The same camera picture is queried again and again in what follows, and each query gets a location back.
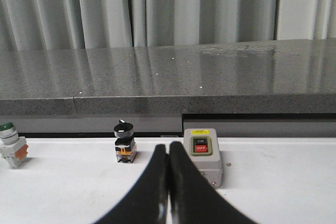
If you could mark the green pushbutton switch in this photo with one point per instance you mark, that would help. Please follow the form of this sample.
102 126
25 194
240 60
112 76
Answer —
13 147

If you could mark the grey pleated curtain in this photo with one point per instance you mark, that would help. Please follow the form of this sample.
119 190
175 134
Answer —
74 24

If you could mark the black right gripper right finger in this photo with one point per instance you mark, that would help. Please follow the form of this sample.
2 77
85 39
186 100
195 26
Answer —
193 199

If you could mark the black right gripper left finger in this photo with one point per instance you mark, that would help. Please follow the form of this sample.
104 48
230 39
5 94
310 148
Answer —
146 201

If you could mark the black selector knob switch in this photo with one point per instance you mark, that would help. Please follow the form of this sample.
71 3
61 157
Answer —
125 145

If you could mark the grey stone counter ledge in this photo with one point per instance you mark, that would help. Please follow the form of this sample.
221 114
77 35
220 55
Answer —
283 88

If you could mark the grey on-off switch box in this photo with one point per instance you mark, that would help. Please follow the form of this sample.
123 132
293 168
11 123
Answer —
202 148

